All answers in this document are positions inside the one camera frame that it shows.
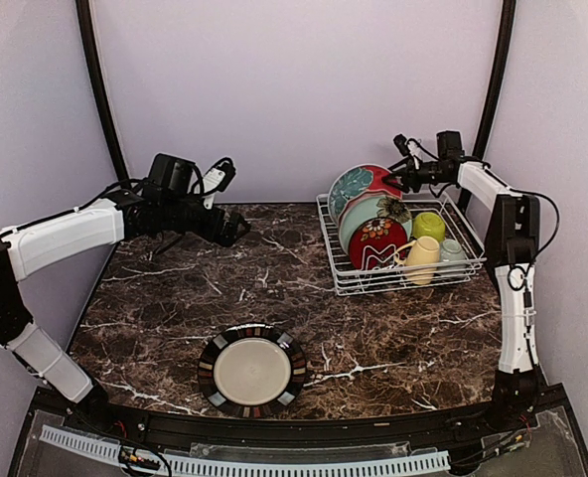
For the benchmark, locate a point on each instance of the striped rim cream plate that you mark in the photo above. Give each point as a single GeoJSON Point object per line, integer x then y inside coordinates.
{"type": "Point", "coordinates": [252, 371]}

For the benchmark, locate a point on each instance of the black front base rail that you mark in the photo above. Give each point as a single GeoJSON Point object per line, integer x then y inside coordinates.
{"type": "Point", "coordinates": [454, 426]}

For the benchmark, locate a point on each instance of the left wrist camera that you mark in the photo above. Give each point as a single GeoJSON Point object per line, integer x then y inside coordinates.
{"type": "Point", "coordinates": [216, 180]}

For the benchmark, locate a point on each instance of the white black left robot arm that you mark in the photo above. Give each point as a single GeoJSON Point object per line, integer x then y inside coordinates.
{"type": "Point", "coordinates": [175, 196]}

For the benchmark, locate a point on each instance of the white slotted cable duct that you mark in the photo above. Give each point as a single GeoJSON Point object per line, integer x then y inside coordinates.
{"type": "Point", "coordinates": [233, 461]}

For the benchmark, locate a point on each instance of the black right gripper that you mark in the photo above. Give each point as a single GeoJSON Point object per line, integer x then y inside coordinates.
{"type": "Point", "coordinates": [410, 173]}

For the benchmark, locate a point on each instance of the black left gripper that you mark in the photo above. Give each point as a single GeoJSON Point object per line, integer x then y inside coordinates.
{"type": "Point", "coordinates": [215, 235]}

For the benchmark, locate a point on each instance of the right black frame post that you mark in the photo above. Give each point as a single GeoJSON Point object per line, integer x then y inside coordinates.
{"type": "Point", "coordinates": [502, 49]}

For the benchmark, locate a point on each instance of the small red flower plate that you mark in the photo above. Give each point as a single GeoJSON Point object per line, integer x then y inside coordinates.
{"type": "Point", "coordinates": [375, 242]}

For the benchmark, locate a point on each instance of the pink dotted bowl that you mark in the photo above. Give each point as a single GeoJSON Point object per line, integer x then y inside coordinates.
{"type": "Point", "coordinates": [367, 195]}

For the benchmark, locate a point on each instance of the lime green cup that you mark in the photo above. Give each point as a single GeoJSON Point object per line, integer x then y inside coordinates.
{"type": "Point", "coordinates": [429, 224]}

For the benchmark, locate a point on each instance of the white wire dish rack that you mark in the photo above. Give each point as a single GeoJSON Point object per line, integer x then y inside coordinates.
{"type": "Point", "coordinates": [392, 277]}

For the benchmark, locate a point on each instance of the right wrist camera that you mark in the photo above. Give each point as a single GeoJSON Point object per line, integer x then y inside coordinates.
{"type": "Point", "coordinates": [408, 147]}

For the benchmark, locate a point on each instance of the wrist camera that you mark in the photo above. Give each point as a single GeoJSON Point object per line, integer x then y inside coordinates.
{"type": "Point", "coordinates": [216, 180]}
{"type": "Point", "coordinates": [408, 147]}

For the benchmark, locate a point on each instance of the pale yellow mug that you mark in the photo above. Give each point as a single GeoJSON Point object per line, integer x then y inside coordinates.
{"type": "Point", "coordinates": [419, 259]}

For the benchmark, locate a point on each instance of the red teal flower plate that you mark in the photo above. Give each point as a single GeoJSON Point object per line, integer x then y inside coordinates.
{"type": "Point", "coordinates": [359, 180]}

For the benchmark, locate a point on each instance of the pale green glass cup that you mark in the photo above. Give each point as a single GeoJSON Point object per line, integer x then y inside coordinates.
{"type": "Point", "coordinates": [453, 258]}

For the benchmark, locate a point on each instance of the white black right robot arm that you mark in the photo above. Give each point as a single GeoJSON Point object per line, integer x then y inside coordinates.
{"type": "Point", "coordinates": [512, 246]}

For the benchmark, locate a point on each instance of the light teal flower plate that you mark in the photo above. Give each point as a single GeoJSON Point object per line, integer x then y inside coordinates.
{"type": "Point", "coordinates": [384, 207]}

